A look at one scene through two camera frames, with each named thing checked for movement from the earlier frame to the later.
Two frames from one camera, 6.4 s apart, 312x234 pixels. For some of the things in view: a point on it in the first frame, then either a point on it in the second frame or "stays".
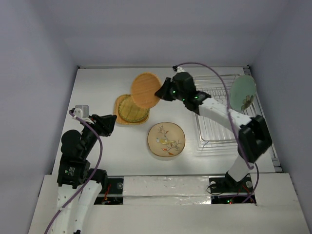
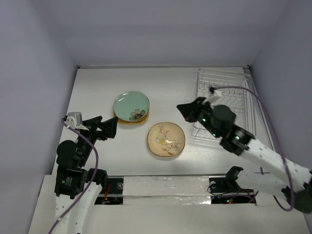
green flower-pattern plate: [243, 90] → [131, 106]
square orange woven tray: [119, 120] stays
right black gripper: [169, 87] → [198, 110]
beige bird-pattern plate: [166, 139] stays
